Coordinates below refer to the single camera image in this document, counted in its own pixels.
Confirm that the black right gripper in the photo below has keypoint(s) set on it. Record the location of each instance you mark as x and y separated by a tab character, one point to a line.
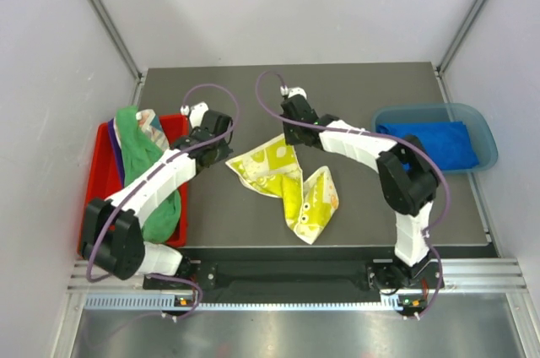
289	139

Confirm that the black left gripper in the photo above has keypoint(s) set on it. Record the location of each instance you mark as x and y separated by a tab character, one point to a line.
224	150

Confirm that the yellow patterned towel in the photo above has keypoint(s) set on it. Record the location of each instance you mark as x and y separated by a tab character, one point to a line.
272	169

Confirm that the blue towel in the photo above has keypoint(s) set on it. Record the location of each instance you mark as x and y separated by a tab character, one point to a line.
448	144

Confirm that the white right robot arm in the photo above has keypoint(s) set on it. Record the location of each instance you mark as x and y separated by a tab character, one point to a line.
408	181

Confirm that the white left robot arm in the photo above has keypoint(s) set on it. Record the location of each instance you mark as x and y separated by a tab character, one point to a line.
112	229

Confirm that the light patterned towel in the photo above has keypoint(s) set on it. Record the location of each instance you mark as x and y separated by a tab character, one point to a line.
150	125

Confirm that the green towel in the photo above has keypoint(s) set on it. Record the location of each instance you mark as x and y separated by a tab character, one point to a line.
139	154

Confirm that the purple towel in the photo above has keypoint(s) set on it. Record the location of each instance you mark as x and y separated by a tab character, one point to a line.
116	149

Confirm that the red plastic bin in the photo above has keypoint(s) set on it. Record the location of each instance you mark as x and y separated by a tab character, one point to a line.
104	181

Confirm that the translucent blue tray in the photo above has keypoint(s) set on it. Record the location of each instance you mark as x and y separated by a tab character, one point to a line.
480	134

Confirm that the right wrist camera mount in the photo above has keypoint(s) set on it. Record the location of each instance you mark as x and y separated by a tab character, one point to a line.
287	92

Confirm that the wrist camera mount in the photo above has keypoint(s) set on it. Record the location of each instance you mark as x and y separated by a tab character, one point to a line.
194	113
287	92

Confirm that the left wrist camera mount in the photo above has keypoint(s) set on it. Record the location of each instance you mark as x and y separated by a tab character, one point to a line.
194	113

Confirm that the white slotted cable duct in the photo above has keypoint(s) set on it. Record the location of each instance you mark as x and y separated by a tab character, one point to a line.
180	303

